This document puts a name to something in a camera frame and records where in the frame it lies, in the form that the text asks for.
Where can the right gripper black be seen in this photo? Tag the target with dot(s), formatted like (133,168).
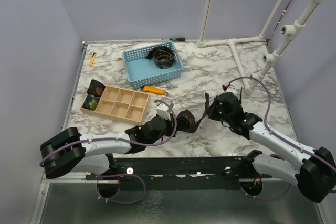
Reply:
(211,109)

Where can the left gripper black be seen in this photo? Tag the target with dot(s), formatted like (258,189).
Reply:
(170,124)

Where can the brown blue floral tie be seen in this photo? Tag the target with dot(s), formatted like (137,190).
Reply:
(186,121)

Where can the wooden compartment tray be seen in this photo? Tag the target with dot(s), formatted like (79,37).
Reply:
(121,105)

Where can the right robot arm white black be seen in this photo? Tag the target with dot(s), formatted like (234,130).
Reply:
(311,170)

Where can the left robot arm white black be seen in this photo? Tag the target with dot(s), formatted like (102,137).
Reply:
(63,152)

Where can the orange utility knife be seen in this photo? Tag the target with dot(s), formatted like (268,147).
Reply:
(154,90)

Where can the blue perforated plastic basket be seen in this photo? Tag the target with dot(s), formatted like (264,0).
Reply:
(143,69)

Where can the rolled blue yellow-leaf tie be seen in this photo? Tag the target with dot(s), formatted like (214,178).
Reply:
(91,102)

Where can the rolled dark red-leaf tie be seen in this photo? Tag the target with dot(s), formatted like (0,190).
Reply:
(96,88)

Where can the rolled black orange tie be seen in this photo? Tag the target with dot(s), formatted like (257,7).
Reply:
(162,56)

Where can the green black marker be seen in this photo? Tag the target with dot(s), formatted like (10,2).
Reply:
(177,39)

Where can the small yellow utility knife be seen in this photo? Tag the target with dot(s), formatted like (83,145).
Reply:
(92,59)

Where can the white PVC pipe rack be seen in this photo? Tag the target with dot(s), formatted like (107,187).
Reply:
(289,33)

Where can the orange handle screwdriver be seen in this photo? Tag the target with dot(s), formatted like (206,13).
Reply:
(240,96)

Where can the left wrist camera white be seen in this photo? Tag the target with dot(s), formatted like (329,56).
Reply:
(162,111)

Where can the black mounting rail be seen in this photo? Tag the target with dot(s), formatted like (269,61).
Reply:
(186,173)

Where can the white PVC pipe frame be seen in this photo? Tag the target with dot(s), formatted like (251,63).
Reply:
(202,43)

